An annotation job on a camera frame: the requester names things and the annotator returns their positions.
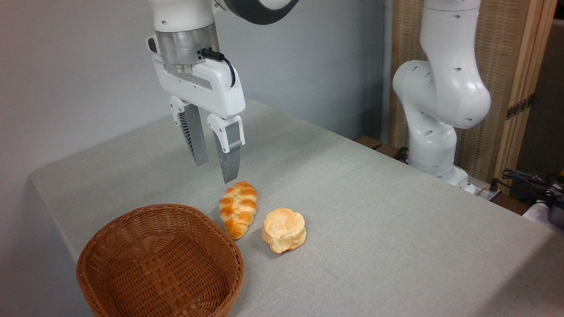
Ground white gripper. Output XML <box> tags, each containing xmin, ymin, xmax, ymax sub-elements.
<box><xmin>152</xmin><ymin>54</ymin><xmax>246</xmax><ymax>184</ymax></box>

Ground round flower-shaped bread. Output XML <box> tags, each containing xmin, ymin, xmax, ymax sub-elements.
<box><xmin>262</xmin><ymin>208</ymin><xmax>308</xmax><ymax>254</ymax></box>

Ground braided bread loaf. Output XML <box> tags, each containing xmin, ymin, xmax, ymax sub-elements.
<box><xmin>219</xmin><ymin>181</ymin><xmax>258</xmax><ymax>240</ymax></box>

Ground brown wicker basket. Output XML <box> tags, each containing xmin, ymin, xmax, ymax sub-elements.
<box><xmin>76</xmin><ymin>203</ymin><xmax>245</xmax><ymax>317</ymax></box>

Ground grey tablecloth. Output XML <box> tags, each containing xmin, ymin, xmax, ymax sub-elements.
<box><xmin>29</xmin><ymin>98</ymin><xmax>564</xmax><ymax>317</ymax></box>

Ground wooden rattan folding screen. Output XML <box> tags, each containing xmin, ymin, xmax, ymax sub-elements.
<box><xmin>389</xmin><ymin>0</ymin><xmax>558</xmax><ymax>195</ymax></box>

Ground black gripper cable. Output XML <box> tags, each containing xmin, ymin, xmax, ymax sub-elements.
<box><xmin>200</xmin><ymin>48</ymin><xmax>237</xmax><ymax>88</ymax></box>

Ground black cable bundle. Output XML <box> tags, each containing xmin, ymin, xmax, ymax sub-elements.
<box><xmin>501</xmin><ymin>168</ymin><xmax>564</xmax><ymax>208</ymax></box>

